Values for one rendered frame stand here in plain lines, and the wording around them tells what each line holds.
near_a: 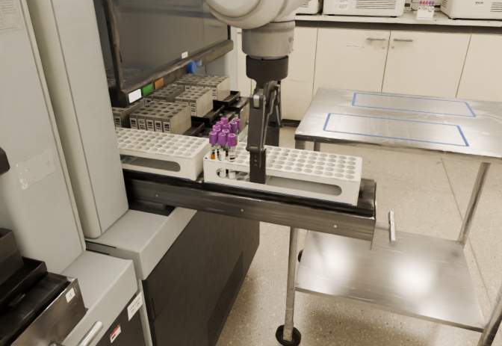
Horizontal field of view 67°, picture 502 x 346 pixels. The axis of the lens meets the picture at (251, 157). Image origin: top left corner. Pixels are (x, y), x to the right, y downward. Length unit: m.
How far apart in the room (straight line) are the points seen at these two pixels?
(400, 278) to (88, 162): 1.05
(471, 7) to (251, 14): 2.64
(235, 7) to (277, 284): 1.39
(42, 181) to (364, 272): 1.05
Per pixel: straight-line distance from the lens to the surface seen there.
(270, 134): 0.77
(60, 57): 0.65
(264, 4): 0.43
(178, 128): 0.95
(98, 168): 0.73
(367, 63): 2.99
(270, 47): 0.63
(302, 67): 3.05
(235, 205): 0.74
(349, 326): 1.59
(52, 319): 0.59
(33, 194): 0.63
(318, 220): 0.71
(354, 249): 1.47
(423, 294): 1.37
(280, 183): 0.76
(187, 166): 0.76
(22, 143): 0.61
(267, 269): 1.75
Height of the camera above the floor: 1.19
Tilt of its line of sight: 26 degrees down
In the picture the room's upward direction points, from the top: straight up
